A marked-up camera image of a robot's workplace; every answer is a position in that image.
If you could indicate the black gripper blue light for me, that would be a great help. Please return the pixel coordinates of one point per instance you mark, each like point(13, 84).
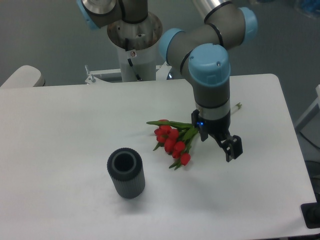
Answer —
point(219, 130)

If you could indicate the red tulip bouquet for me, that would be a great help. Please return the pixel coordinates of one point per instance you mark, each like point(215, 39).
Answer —
point(176, 138)

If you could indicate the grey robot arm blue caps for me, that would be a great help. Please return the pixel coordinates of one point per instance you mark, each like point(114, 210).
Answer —
point(200, 56)

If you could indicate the dark grey ribbed vase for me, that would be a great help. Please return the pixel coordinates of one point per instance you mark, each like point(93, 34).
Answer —
point(125, 168)

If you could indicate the black device at table edge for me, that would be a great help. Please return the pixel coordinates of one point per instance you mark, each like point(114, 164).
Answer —
point(311, 214)

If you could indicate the beige chair back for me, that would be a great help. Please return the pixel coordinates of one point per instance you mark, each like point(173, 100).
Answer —
point(24, 77)

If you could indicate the white metal base bracket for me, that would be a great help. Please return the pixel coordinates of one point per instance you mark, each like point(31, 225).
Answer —
point(163, 72)

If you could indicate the white furniture frame right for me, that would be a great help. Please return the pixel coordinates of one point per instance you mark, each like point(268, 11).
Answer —
point(307, 116)

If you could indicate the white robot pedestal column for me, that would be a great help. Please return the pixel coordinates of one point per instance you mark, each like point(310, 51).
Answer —
point(137, 65)

